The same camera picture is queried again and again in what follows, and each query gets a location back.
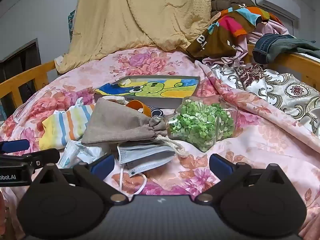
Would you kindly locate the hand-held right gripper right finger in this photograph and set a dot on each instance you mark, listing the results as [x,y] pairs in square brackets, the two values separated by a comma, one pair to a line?
[221,166]

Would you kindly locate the white plastic bag blue print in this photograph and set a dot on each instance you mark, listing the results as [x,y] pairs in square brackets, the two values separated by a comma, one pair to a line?
[77,153]

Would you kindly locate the brown multicoloured printed cloth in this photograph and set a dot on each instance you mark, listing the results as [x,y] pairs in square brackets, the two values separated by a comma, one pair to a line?
[220,37]

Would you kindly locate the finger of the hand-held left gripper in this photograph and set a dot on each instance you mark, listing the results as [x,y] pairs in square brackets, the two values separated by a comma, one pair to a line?
[15,146]
[42,158]

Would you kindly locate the striped yellow orange baby garment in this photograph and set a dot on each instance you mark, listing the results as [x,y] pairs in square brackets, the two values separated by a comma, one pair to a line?
[62,125]

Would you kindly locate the blue face mask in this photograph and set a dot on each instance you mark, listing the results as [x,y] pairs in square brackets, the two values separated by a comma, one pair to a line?
[140,155]

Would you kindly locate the dark green garment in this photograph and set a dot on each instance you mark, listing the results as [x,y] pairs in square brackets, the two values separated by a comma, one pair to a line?
[300,46]

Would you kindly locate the yellow dotted blanket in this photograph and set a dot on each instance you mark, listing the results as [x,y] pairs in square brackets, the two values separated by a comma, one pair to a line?
[137,17]

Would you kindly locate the grey box with cartoon drawing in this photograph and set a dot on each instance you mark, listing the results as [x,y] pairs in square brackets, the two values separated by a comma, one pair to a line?
[150,87]

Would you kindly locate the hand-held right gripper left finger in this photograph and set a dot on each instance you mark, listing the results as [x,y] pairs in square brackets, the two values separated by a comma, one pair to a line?
[102,166]

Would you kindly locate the ornate patterned cloth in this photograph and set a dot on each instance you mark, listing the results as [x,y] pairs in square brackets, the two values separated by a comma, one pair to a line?
[287,92]

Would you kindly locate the white fuzzy cloth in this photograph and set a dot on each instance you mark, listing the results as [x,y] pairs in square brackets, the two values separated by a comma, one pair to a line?
[113,98]

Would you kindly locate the pink floral bed sheet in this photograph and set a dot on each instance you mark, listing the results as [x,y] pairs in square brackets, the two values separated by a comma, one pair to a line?
[262,142]

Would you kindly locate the black white striped sock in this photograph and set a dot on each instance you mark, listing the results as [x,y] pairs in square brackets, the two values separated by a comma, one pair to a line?
[155,110]

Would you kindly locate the white air conditioner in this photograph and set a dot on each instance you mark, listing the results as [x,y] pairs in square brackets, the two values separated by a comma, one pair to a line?
[277,1]

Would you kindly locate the white star-print cloth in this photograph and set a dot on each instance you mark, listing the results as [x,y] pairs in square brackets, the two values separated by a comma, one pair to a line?
[58,63]

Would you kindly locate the blue jeans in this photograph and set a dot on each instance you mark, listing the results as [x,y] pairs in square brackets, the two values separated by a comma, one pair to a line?
[267,46]

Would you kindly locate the pale pink garment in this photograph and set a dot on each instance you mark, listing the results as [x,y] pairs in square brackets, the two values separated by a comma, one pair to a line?
[275,27]

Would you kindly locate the wooden bed frame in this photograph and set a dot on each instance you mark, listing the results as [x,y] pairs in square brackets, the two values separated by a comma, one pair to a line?
[295,62]

